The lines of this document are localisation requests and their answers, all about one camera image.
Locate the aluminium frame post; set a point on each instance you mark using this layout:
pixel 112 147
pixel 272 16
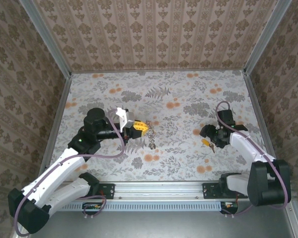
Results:
pixel 265 37
pixel 47 39

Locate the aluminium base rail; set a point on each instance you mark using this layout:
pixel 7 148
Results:
pixel 159 191

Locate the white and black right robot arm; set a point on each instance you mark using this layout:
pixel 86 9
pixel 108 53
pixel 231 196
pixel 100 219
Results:
pixel 245 146

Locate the small electronics module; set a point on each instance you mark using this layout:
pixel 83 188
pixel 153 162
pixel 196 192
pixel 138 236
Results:
pixel 92 207
pixel 229 207

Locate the aluminium table side rail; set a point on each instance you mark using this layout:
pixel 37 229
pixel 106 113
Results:
pixel 57 124
pixel 257 106

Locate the grey metal panel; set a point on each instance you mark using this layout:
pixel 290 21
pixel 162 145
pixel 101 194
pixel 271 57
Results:
pixel 164 225

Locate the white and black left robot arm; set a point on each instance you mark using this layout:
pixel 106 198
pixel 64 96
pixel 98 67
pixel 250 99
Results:
pixel 54 171

